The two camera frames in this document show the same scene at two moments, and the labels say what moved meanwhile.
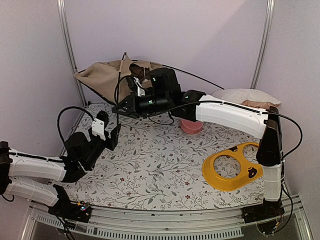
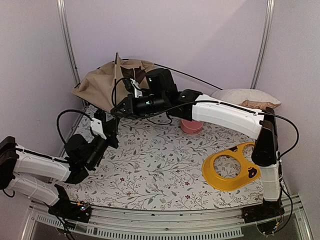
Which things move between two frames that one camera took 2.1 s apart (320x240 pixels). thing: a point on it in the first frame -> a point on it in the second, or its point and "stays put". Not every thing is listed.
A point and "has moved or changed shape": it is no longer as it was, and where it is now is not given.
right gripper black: [131, 100] stays put
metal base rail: [225, 224] stays put
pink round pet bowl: [191, 127] stays put
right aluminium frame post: [263, 42] stays put
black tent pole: [119, 83] -> [115, 93]
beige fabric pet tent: [112, 81] has moved or changed shape
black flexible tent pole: [195, 76] -> [183, 74]
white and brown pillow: [248, 97] stays put
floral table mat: [154, 165] stays put
